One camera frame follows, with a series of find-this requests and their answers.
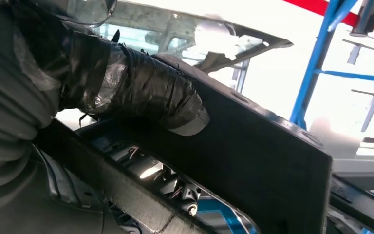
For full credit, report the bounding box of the chrome stanchion post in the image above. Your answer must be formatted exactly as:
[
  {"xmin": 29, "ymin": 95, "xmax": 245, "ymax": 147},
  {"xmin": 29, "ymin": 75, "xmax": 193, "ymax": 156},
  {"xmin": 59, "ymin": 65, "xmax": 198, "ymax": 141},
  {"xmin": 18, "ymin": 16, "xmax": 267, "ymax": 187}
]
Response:
[{"xmin": 350, "ymin": 0, "xmax": 374, "ymax": 38}]

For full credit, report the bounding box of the blue metal shelf rack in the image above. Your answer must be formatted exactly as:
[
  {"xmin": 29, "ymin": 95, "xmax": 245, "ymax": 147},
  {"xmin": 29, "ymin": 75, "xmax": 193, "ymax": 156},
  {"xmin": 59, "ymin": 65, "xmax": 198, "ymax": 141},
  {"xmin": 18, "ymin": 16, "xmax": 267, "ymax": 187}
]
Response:
[{"xmin": 196, "ymin": 0, "xmax": 374, "ymax": 234}]

